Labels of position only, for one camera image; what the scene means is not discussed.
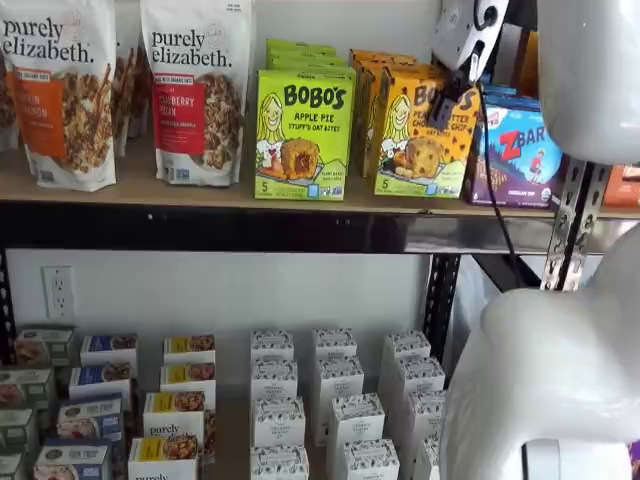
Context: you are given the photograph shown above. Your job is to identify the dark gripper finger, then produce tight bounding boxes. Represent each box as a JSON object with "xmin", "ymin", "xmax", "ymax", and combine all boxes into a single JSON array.
[{"xmin": 429, "ymin": 66, "xmax": 477, "ymax": 129}]

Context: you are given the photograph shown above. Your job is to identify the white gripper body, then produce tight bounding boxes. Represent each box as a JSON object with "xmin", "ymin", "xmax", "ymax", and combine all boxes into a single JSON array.
[{"xmin": 430, "ymin": 0, "xmax": 511, "ymax": 84}]

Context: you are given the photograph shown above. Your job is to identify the orange Bobo's oat bites box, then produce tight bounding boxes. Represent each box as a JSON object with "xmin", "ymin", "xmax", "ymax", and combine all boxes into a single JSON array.
[
  {"xmin": 372, "ymin": 64, "xmax": 482, "ymax": 199},
  {"xmin": 348, "ymin": 48, "xmax": 419, "ymax": 69},
  {"xmin": 355, "ymin": 60, "xmax": 396, "ymax": 179}
]

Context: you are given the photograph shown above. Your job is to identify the blue Zbar snack box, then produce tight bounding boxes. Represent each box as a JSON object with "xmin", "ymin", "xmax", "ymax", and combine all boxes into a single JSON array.
[
  {"xmin": 479, "ymin": 83, "xmax": 519, "ymax": 104},
  {"xmin": 462, "ymin": 97, "xmax": 567, "ymax": 209}
]

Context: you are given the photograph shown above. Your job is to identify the green Bobo's apple pie box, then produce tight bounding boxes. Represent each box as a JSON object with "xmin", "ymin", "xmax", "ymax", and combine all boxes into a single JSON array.
[
  {"xmin": 253, "ymin": 67, "xmax": 357, "ymax": 202},
  {"xmin": 264, "ymin": 38, "xmax": 338, "ymax": 56},
  {"xmin": 266, "ymin": 52, "xmax": 349, "ymax": 70}
]

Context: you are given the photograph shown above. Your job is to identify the black diagonal shelf brace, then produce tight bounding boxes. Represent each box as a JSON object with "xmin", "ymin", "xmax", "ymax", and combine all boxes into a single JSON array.
[{"xmin": 472, "ymin": 253, "xmax": 544, "ymax": 294}]

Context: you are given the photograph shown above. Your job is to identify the orange brown snack box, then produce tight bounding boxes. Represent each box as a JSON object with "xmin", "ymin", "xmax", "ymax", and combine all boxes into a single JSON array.
[{"xmin": 601, "ymin": 162, "xmax": 640, "ymax": 210}]

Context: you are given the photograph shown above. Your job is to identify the black shelf beam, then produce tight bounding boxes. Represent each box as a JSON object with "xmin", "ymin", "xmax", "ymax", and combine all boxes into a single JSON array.
[{"xmin": 0, "ymin": 199, "xmax": 640, "ymax": 256}]

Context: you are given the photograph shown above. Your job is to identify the white floral print box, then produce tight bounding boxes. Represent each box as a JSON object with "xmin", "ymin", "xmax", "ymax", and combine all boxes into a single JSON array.
[
  {"xmin": 314, "ymin": 354, "xmax": 366, "ymax": 441},
  {"xmin": 249, "ymin": 328, "xmax": 296, "ymax": 362},
  {"xmin": 249, "ymin": 357, "xmax": 300, "ymax": 401},
  {"xmin": 405, "ymin": 389, "xmax": 447, "ymax": 441},
  {"xmin": 378, "ymin": 328, "xmax": 433, "ymax": 396},
  {"xmin": 312, "ymin": 327, "xmax": 359, "ymax": 361},
  {"xmin": 412, "ymin": 433, "xmax": 442, "ymax": 480},
  {"xmin": 251, "ymin": 396, "xmax": 307, "ymax": 448},
  {"xmin": 393, "ymin": 355, "xmax": 447, "ymax": 401},
  {"xmin": 326, "ymin": 392, "xmax": 387, "ymax": 459},
  {"xmin": 341, "ymin": 438, "xmax": 401, "ymax": 480},
  {"xmin": 249, "ymin": 443, "xmax": 311, "ymax": 480}
]

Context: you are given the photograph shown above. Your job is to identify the yellow label granola box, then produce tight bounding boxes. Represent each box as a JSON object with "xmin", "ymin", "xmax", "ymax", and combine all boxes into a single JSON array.
[
  {"xmin": 158, "ymin": 361, "xmax": 218, "ymax": 396},
  {"xmin": 162, "ymin": 333, "xmax": 217, "ymax": 366},
  {"xmin": 127, "ymin": 434, "xmax": 201, "ymax": 480},
  {"xmin": 142, "ymin": 389, "xmax": 217, "ymax": 461}
]

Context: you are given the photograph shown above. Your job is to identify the blue label granola box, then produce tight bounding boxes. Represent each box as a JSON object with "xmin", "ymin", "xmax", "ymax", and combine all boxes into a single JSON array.
[
  {"xmin": 32, "ymin": 438, "xmax": 114, "ymax": 480},
  {"xmin": 78, "ymin": 333, "xmax": 140, "ymax": 366},
  {"xmin": 67, "ymin": 360, "xmax": 133, "ymax": 399},
  {"xmin": 55, "ymin": 393, "xmax": 125, "ymax": 444}
]

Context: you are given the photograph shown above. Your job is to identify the green label granola box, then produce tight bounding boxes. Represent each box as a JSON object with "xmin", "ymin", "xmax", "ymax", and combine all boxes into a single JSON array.
[
  {"xmin": 0, "ymin": 366, "xmax": 55, "ymax": 411},
  {"xmin": 0, "ymin": 407, "xmax": 39, "ymax": 454},
  {"xmin": 0, "ymin": 451, "xmax": 27, "ymax": 480},
  {"xmin": 13, "ymin": 325, "xmax": 77, "ymax": 369}
]

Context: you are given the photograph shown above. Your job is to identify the red label granola bag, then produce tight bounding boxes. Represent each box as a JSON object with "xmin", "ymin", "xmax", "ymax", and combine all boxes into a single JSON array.
[{"xmin": 139, "ymin": 0, "xmax": 257, "ymax": 188}]

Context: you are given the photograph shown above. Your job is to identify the orange label granola bag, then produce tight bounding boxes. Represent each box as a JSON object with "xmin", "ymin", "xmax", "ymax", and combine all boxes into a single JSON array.
[{"xmin": 0, "ymin": 0, "xmax": 119, "ymax": 192}]

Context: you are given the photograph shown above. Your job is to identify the white patterned small boxes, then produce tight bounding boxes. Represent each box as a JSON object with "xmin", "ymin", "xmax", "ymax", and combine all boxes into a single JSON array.
[{"xmin": 199, "ymin": 394, "xmax": 351, "ymax": 480}]

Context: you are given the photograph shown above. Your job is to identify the white granola bag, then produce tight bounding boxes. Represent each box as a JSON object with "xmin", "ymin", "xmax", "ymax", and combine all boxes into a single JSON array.
[{"xmin": 0, "ymin": 49, "xmax": 21, "ymax": 152}]

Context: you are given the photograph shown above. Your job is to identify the black cable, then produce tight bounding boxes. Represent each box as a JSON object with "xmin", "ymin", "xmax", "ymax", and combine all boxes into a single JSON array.
[{"xmin": 469, "ymin": 0, "xmax": 519, "ymax": 291}]

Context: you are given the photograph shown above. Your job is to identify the silver perforated shelf post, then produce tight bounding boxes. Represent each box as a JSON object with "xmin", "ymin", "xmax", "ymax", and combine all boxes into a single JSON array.
[{"xmin": 540, "ymin": 154, "xmax": 610, "ymax": 292}]

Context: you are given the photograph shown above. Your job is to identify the black perforated shelf post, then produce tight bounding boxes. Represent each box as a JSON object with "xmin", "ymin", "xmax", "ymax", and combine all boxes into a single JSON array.
[
  {"xmin": 0, "ymin": 249, "xmax": 17, "ymax": 366},
  {"xmin": 427, "ymin": 252, "xmax": 462, "ymax": 369}
]

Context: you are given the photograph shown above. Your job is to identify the white wall outlet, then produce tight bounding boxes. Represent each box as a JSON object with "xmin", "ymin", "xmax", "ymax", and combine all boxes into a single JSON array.
[{"xmin": 40, "ymin": 264, "xmax": 76, "ymax": 321}]

